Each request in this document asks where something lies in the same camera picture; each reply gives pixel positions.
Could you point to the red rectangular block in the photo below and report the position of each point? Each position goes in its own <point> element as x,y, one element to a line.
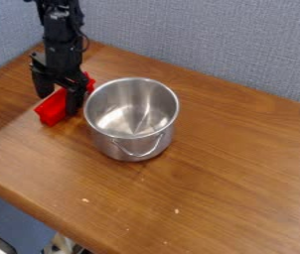
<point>53,109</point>

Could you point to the white black object below table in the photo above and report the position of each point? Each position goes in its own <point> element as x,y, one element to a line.
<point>62,245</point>

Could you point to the metal pot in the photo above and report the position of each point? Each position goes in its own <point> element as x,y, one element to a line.
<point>130,114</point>

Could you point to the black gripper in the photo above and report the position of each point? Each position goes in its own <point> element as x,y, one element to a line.
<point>57,66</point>

